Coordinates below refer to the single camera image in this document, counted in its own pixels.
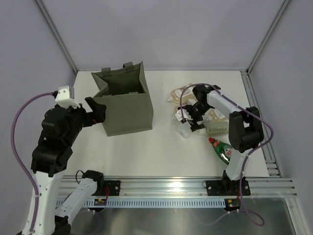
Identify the right aluminium frame post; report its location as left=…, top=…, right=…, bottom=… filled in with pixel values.
left=246, top=0, right=292, bottom=75

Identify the olive green canvas bag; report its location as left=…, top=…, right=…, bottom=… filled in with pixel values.
left=91, top=62, right=154, bottom=137

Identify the white square lotion bottle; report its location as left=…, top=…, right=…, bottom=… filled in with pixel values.
left=176, top=120, right=195, bottom=139

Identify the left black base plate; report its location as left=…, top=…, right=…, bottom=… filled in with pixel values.
left=93, top=180, right=121, bottom=197

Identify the amber soap bottle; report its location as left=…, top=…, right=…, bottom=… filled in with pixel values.
left=166, top=84, right=196, bottom=104
left=174, top=100, right=195, bottom=121
left=205, top=109, right=228, bottom=122

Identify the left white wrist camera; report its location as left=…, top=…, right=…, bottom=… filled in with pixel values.
left=55, top=86, right=80, bottom=109

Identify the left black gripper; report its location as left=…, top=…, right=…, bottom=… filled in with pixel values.
left=63, top=96, right=106, bottom=145

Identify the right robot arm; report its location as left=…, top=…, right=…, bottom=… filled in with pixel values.
left=177, top=83, right=264, bottom=196

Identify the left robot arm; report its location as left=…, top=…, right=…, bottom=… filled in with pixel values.
left=11, top=97, right=107, bottom=235

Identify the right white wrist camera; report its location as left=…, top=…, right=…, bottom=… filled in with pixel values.
left=178, top=110, right=193, bottom=127

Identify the left aluminium frame post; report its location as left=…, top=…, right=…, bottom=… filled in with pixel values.
left=34, top=0, right=79, bottom=75

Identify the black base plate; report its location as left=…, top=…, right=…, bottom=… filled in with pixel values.
left=205, top=180, right=240, bottom=196
left=93, top=180, right=121, bottom=197

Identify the green Fairy dish soap bottle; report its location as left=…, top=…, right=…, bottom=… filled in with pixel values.
left=208, top=137, right=233, bottom=165

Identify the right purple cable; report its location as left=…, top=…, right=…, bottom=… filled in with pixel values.
left=179, top=83, right=274, bottom=233

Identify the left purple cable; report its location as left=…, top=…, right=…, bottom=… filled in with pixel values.
left=11, top=92, right=59, bottom=233

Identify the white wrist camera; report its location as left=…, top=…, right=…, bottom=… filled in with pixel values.
left=55, top=86, right=80, bottom=109
left=178, top=110, right=193, bottom=127

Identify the grey Murrayle bottle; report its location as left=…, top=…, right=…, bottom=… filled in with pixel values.
left=197, top=122, right=228, bottom=136

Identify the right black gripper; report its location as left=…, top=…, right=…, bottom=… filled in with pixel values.
left=184, top=103, right=211, bottom=132

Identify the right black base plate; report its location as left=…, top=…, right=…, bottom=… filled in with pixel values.
left=205, top=180, right=240, bottom=196

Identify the aluminium frame post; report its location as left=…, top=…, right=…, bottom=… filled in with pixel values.
left=34, top=0, right=79, bottom=75
left=246, top=0, right=292, bottom=75

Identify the white slotted cable duct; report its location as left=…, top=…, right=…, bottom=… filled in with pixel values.
left=56, top=198, right=227, bottom=208

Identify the aluminium mounting rail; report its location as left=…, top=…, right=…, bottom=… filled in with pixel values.
left=57, top=178, right=299, bottom=198

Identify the purple cable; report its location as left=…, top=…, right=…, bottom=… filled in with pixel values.
left=179, top=83, right=274, bottom=233
left=11, top=92, right=59, bottom=233

